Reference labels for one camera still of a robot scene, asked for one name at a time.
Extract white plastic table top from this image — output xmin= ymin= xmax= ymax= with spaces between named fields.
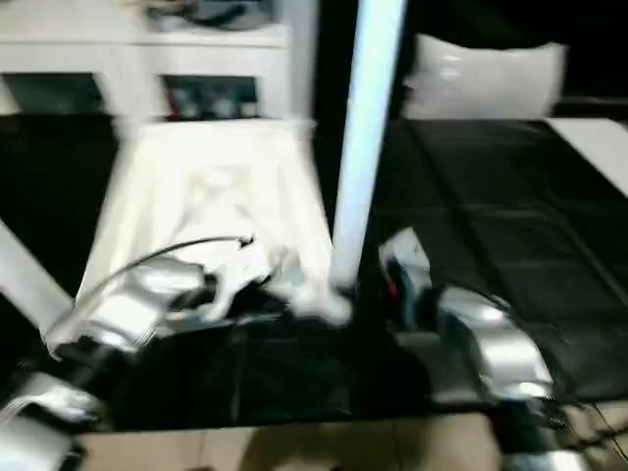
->
xmin=73 ymin=117 xmax=354 ymax=328

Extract white plastic table leg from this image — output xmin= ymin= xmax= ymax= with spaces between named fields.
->
xmin=331 ymin=0 xmax=408 ymax=295
xmin=105 ymin=48 xmax=166 ymax=131
xmin=0 ymin=220 xmax=75 ymax=344
xmin=288 ymin=0 xmax=320 ymax=127

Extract black work mat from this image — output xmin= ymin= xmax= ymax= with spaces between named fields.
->
xmin=0 ymin=112 xmax=628 ymax=433

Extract black cabinet with yellow label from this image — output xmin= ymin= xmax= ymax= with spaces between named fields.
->
xmin=313 ymin=0 xmax=423 ymax=122

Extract white flat board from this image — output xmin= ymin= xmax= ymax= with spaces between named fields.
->
xmin=547 ymin=117 xmax=628 ymax=200

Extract grey helmet on cabinet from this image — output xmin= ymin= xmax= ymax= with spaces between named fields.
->
xmin=185 ymin=0 xmax=276 ymax=26

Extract white glass-door cabinet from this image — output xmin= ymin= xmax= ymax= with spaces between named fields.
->
xmin=0 ymin=0 xmax=293 ymax=119

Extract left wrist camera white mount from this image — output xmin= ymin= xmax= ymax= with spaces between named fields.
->
xmin=200 ymin=239 xmax=276 ymax=323

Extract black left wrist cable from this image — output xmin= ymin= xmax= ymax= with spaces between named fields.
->
xmin=73 ymin=235 xmax=256 ymax=315

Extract tangled floor cables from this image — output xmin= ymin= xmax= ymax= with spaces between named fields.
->
xmin=578 ymin=399 xmax=628 ymax=457

